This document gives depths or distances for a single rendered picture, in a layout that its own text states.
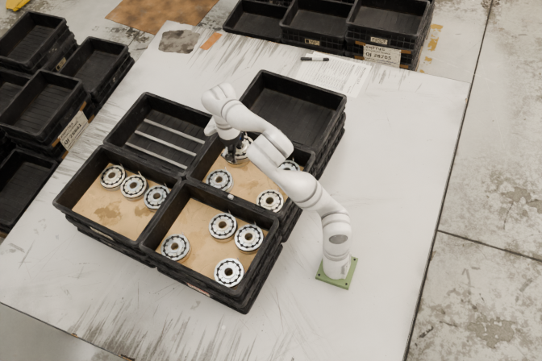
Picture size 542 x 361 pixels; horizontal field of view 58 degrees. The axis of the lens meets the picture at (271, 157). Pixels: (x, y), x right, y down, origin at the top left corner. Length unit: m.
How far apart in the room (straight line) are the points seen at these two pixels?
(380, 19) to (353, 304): 1.74
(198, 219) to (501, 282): 1.56
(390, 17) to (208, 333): 2.02
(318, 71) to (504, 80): 1.46
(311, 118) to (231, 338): 0.91
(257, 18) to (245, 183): 1.72
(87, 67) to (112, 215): 1.47
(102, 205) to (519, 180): 2.17
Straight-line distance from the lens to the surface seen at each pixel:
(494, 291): 2.69
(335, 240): 1.56
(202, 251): 1.79
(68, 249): 2.14
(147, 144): 2.11
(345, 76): 2.37
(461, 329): 2.59
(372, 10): 3.06
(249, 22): 3.37
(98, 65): 3.23
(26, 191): 2.97
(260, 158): 1.24
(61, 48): 3.30
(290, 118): 2.05
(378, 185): 2.02
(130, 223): 1.93
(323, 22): 3.14
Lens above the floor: 2.42
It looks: 55 degrees down
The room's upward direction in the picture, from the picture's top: 10 degrees counter-clockwise
